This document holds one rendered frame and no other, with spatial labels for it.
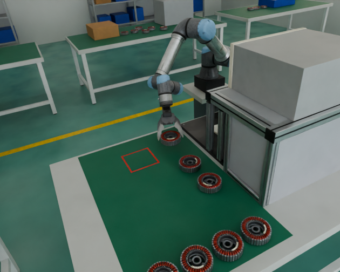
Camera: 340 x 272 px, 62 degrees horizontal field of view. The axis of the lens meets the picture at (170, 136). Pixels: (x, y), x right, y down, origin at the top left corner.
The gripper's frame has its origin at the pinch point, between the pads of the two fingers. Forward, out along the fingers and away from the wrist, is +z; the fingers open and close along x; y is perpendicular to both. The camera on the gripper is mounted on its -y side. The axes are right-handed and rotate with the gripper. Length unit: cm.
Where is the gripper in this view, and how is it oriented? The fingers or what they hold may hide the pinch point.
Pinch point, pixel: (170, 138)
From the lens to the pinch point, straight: 153.3
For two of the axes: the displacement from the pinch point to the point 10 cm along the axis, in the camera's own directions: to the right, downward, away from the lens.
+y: -0.1, 0.5, 10.0
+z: 1.3, 9.9, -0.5
